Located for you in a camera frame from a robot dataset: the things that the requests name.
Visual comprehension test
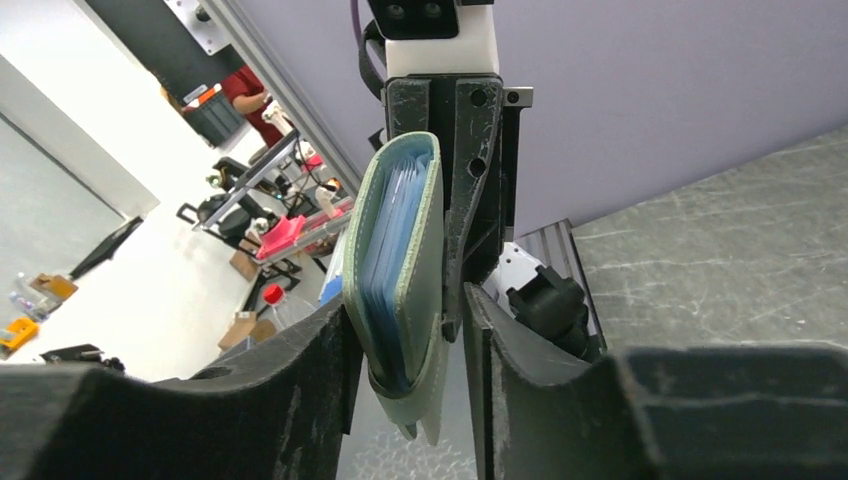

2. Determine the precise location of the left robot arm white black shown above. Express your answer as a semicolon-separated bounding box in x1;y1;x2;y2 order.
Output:
384;73;597;361

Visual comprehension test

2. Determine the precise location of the cluttered lab work table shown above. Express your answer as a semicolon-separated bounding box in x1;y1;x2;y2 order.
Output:
176;130;352;301

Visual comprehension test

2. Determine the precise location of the person in red shirt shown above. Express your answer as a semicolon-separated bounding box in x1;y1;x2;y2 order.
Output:
221;65;283;148

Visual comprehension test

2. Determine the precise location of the aluminium frame beam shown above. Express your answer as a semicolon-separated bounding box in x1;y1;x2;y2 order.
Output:
202;0;362;195

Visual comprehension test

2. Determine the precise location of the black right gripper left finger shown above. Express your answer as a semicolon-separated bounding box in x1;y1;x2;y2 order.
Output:
1;299;361;479

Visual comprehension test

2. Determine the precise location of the aluminium table edge rail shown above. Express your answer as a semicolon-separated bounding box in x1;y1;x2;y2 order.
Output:
517;219;606;362

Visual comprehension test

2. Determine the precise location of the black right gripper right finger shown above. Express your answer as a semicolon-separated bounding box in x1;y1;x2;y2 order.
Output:
464;284;847;479

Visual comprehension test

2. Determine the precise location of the grey storage bin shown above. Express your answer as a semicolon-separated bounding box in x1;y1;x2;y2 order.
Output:
181;84;247;148

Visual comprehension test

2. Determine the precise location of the mint green card holder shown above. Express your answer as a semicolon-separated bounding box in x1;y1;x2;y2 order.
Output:
342;131;449;446

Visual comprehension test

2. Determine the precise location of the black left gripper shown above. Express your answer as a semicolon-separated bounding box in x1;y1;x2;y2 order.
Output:
383;74;534;342

